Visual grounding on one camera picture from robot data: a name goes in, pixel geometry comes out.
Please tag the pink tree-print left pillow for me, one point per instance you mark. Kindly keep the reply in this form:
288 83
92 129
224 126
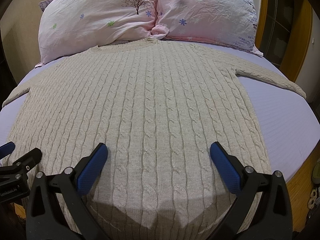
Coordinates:
68 27

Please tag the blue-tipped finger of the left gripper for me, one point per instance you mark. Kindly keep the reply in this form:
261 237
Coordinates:
6 149

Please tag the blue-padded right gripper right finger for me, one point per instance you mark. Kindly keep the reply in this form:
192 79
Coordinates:
273 216

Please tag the beige cable-knit sweater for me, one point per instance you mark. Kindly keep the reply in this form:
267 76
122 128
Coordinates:
157 106

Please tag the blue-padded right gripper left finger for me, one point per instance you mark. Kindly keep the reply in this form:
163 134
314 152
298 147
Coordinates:
45 219

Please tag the lavender bed sheet mattress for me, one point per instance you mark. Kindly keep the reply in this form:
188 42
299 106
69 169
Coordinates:
288 124

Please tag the wooden door frame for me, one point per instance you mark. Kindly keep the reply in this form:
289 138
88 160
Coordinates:
284 32

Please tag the shoes on floor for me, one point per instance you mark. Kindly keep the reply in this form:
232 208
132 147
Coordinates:
313 203

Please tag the pink floral right pillow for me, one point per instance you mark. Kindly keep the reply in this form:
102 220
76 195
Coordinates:
230 23

